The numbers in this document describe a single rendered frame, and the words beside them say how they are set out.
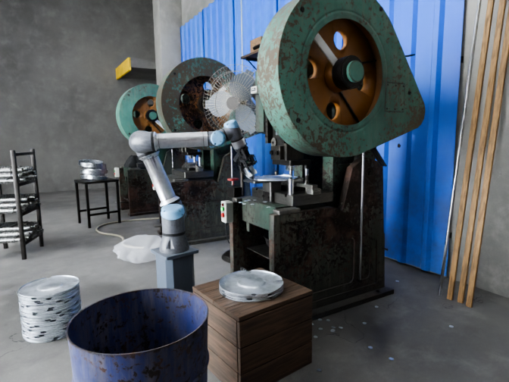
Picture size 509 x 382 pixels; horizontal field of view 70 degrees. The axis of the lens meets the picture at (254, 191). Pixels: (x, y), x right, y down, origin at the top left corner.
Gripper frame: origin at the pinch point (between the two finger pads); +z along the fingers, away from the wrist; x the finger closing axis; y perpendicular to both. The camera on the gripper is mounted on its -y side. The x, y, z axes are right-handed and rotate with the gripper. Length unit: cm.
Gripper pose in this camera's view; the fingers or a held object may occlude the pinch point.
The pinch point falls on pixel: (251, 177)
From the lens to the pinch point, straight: 213.1
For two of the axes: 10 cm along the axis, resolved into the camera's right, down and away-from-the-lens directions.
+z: 3.7, 8.6, 3.5
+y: 5.4, 1.1, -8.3
